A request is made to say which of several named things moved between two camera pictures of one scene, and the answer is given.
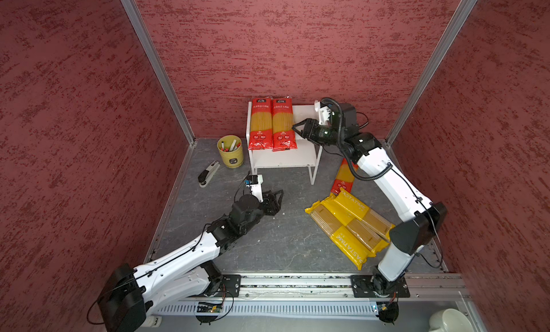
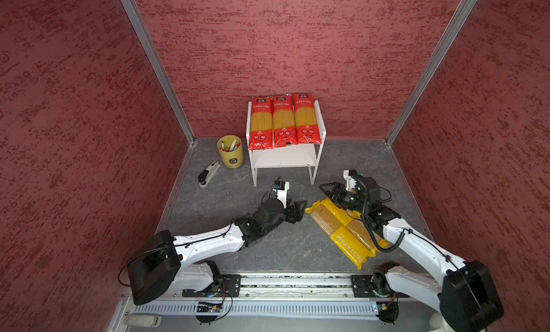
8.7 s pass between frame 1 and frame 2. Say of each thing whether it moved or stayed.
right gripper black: moved
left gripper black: moved
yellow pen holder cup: stayed
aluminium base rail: stayed
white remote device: stayed
